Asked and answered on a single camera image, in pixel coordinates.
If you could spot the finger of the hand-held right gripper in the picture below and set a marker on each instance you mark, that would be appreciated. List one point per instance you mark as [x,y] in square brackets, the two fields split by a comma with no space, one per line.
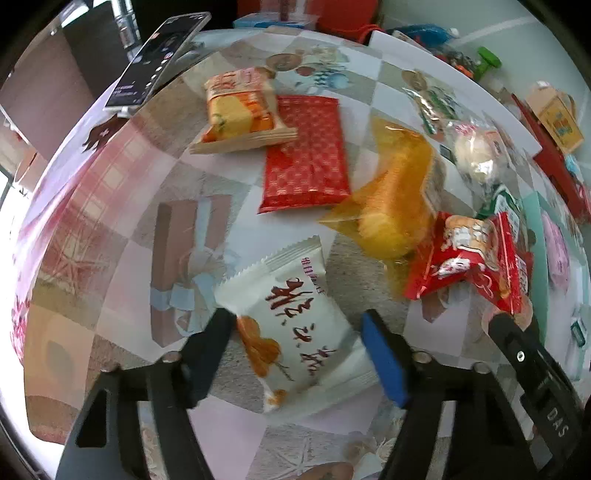
[512,341]

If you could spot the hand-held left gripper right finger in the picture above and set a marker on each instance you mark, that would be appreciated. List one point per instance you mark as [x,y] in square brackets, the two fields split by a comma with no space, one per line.
[385,360]

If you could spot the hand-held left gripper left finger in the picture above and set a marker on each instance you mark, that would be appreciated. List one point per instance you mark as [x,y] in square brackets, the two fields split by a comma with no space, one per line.
[214,355]

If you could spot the white snack packet orange print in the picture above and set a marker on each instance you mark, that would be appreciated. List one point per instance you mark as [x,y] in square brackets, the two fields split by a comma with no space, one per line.
[295,332]

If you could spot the red cartoon snack packet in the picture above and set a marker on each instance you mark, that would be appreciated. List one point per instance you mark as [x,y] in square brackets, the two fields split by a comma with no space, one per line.
[466,258]

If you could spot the light teal tray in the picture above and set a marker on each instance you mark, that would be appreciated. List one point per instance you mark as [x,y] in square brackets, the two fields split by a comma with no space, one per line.
[535,217]

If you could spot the yellow translucent snack packet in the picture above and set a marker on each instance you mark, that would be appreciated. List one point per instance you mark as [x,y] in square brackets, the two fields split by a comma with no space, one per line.
[392,203]

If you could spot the red patterned snack packet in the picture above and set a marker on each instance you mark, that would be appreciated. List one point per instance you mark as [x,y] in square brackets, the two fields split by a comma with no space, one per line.
[307,157]

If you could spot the orange cake snack packet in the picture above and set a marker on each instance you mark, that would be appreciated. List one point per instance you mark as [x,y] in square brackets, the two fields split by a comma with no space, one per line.
[240,110]

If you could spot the pink packet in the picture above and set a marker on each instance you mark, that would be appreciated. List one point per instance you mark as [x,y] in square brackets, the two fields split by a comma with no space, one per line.
[556,249]

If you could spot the green white snack packet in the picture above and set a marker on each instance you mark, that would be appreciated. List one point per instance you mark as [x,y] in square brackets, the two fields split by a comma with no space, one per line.
[505,203]

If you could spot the flat red box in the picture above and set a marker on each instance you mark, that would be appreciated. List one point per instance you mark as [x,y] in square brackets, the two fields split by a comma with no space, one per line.
[561,175]

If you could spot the clear packet with white bun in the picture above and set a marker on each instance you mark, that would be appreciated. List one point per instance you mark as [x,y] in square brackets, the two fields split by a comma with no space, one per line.
[478,152]

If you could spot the small yellow cardboard box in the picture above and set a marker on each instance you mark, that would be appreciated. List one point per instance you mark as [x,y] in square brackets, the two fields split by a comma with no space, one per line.
[558,117]

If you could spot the clear green-edged cookie packet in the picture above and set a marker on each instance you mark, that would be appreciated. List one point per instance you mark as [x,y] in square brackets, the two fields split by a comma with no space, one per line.
[431,104]

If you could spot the green dumbbell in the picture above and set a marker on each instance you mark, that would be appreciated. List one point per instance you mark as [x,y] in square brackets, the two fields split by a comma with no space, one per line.
[488,60]

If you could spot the pile of colourful toys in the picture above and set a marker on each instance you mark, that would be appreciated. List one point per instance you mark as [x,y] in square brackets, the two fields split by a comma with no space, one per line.
[455,60]

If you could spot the smartphone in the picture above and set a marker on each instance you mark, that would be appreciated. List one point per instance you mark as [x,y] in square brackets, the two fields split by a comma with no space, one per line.
[152,64]

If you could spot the blue plastic bottle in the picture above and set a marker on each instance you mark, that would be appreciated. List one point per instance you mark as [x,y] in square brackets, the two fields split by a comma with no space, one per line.
[425,32]

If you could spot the clear plastic container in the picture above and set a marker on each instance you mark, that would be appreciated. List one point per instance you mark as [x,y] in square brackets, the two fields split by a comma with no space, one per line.
[272,21]

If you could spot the clear plastic bottle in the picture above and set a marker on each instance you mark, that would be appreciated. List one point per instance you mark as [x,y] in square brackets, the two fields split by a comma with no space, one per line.
[125,23]

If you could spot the large red box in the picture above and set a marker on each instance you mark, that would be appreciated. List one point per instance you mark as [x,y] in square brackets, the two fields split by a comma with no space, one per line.
[304,9]

